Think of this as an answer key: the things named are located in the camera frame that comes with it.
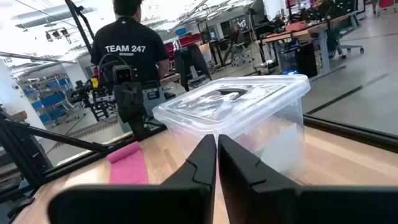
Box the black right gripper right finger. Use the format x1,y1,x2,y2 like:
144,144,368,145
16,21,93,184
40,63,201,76
218,134,398,224

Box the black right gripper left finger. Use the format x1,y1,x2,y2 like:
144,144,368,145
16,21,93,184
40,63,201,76
48,134,218,224

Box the pink elastic bandage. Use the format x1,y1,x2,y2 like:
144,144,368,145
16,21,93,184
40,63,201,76
105,141,149,185

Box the blue bin shelf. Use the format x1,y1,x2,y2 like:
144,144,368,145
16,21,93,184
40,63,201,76
23,74,75,125

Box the person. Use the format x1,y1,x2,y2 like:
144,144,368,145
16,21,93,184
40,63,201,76
222,24,249,63
91,0,170,91

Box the black slanted pole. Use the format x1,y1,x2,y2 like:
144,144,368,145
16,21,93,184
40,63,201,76
63,0,96,57

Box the black jacket on chair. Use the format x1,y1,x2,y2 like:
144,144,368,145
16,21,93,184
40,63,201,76
174,43,213,91

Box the clear plastic storage box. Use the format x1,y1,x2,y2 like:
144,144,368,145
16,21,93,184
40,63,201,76
152,73,312,181

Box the black computer tower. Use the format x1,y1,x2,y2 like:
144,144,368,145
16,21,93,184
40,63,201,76
295,42,318,78

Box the wooden top desk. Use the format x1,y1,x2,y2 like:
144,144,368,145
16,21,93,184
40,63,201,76
254,14,361,75

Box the grey office chair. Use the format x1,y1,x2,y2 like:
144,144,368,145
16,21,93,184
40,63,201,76
326,18,364,60

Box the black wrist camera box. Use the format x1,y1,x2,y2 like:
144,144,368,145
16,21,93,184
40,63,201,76
111,64,135,85

